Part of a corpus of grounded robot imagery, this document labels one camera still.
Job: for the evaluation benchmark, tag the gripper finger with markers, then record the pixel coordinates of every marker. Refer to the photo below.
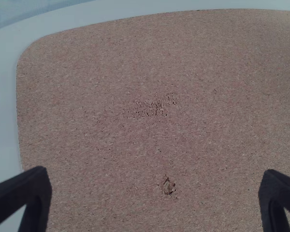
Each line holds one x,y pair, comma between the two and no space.
270,193
42,193

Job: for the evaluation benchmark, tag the cork mat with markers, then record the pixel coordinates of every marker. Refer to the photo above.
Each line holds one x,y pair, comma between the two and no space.
147,96

